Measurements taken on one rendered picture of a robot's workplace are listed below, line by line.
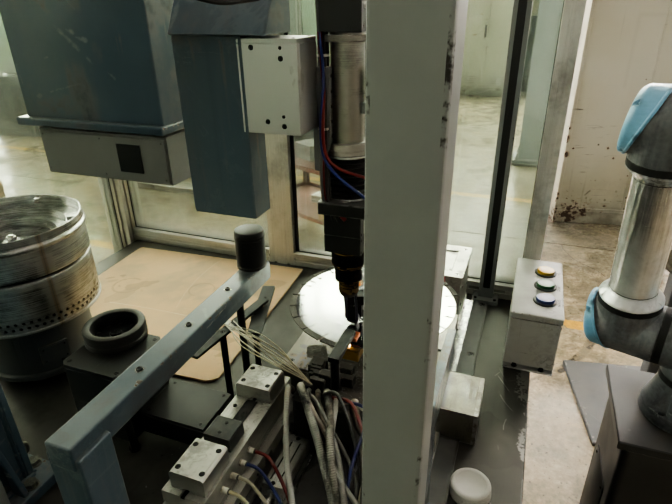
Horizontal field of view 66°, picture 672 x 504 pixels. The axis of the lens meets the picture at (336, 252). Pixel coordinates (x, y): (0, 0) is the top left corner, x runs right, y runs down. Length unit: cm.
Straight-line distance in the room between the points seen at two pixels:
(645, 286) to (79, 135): 106
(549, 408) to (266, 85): 192
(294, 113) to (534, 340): 77
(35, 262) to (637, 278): 116
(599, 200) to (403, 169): 397
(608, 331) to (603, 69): 295
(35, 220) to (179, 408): 60
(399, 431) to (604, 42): 371
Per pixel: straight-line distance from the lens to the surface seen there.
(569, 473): 215
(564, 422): 234
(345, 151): 77
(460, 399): 107
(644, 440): 121
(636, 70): 403
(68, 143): 107
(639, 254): 108
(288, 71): 71
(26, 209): 143
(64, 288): 124
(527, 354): 126
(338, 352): 89
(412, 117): 25
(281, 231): 164
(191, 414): 105
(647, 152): 98
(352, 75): 76
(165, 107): 93
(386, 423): 34
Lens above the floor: 152
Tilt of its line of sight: 26 degrees down
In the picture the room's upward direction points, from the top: 1 degrees counter-clockwise
